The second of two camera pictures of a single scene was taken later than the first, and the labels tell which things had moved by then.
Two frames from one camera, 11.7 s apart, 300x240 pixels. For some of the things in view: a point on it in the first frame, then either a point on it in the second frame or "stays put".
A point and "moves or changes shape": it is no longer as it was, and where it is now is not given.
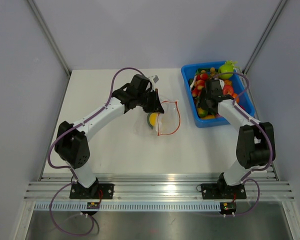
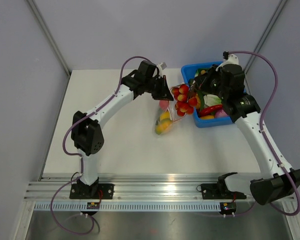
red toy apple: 228,89 moves or changes shape
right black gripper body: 204,99 → 212,82
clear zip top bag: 168,122 moves or changes shape
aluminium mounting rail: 156,187 stays put
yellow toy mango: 201,112 → 163,126
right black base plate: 220,191 stays put
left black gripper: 155,107 → 164,93
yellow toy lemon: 153,118 → 165,115
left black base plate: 77,191 stays put
